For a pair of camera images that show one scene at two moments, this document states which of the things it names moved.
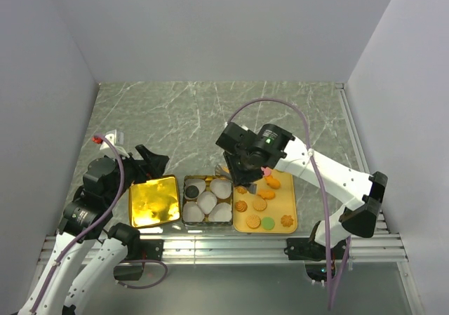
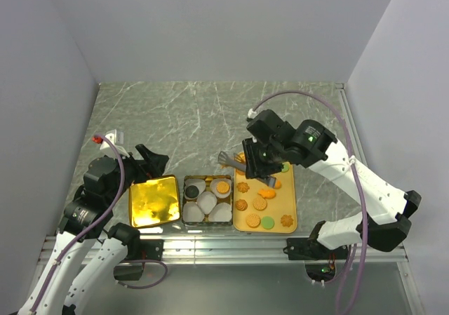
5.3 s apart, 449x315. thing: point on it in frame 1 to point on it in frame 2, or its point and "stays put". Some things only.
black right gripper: (239, 177) to (254, 167)
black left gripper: (154, 164) stays put
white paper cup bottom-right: (222, 212) stays put
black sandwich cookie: (192, 191) stays put
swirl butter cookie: (240, 205) stays put
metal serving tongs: (219, 171) to (223, 158)
